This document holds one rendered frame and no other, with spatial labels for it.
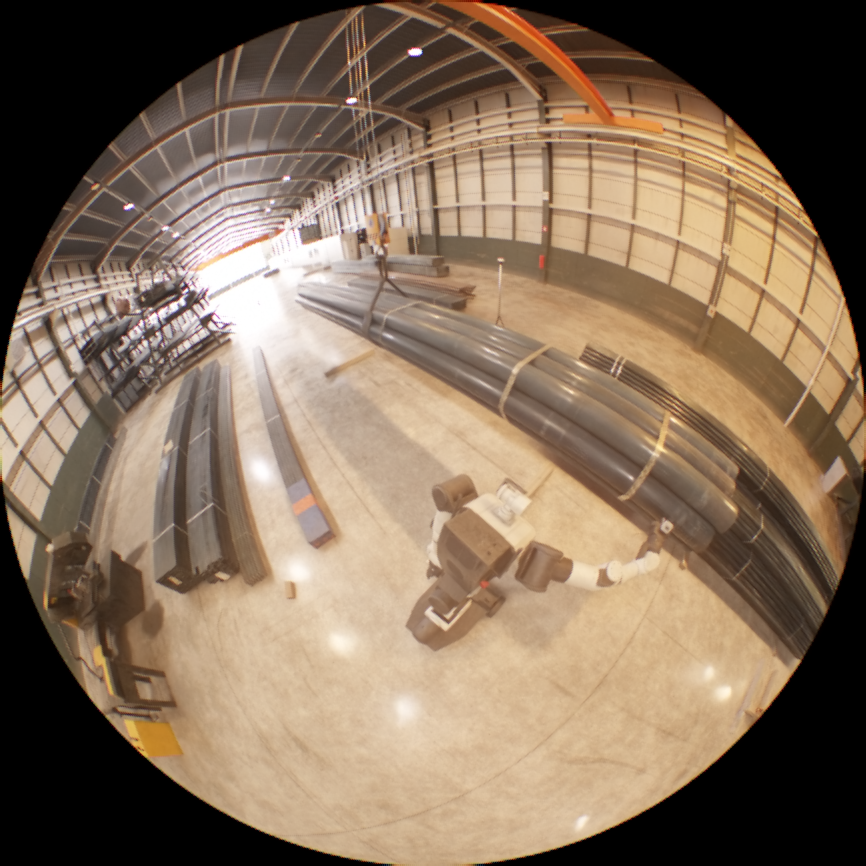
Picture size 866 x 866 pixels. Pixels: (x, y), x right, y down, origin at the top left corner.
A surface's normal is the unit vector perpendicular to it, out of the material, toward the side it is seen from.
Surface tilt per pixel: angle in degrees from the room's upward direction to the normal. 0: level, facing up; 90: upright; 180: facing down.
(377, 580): 0
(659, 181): 90
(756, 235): 90
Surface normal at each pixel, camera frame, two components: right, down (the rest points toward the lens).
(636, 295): -0.76, 0.52
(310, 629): -0.07, -0.68
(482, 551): 0.20, -0.85
